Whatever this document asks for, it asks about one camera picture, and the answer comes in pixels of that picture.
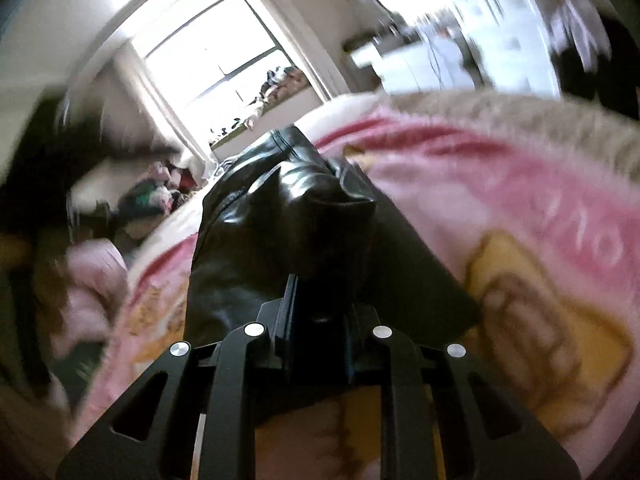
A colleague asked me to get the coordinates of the white curtain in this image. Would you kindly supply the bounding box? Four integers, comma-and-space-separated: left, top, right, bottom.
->
114, 42, 217, 173

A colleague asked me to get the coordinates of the pile of colourful clothes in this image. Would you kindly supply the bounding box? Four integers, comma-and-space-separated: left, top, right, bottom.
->
112, 159, 203, 243

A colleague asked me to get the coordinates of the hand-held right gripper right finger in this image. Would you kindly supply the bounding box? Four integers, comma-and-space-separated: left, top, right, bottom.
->
345, 304, 582, 480

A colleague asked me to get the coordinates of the green leaf print pillow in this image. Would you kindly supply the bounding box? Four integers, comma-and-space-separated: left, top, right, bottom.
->
47, 337, 103, 406

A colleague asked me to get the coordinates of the white dresser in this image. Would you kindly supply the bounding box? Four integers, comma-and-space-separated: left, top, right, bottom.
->
447, 0, 563, 93

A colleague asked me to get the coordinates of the pale pink cloth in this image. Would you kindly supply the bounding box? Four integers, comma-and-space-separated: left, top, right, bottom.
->
52, 239, 132, 358

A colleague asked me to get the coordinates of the clutter on window bench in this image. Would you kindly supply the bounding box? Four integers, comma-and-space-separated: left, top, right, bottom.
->
259, 66, 307, 105

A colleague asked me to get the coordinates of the white shelf unit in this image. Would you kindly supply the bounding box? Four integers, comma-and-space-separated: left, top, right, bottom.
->
344, 27, 483, 93

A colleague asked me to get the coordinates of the window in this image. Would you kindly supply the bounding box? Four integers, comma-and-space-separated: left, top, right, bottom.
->
144, 0, 303, 113

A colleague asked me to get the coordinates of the white window bench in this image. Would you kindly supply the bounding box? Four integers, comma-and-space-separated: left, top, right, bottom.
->
209, 89, 332, 153

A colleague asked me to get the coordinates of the black leather jacket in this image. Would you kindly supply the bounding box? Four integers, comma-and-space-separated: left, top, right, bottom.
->
184, 125, 482, 413

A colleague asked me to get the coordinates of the pink printed blanket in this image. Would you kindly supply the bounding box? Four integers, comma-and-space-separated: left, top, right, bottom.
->
65, 97, 640, 480

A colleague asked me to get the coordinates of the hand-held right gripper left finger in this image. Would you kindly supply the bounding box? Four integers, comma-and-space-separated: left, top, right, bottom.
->
55, 274, 300, 480

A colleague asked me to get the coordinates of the beige bed cover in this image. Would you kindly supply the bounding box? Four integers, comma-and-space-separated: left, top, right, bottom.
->
294, 89, 640, 183

